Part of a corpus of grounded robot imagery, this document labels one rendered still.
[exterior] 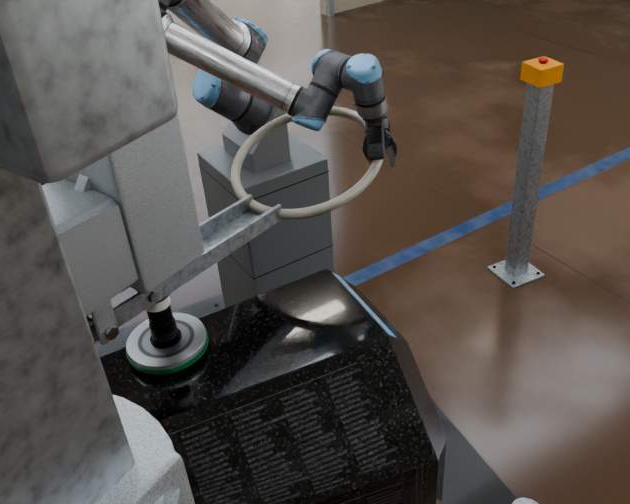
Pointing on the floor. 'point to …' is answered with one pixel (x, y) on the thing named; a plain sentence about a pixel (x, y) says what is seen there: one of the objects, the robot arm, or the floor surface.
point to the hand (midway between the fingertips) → (383, 166)
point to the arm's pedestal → (292, 173)
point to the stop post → (528, 171)
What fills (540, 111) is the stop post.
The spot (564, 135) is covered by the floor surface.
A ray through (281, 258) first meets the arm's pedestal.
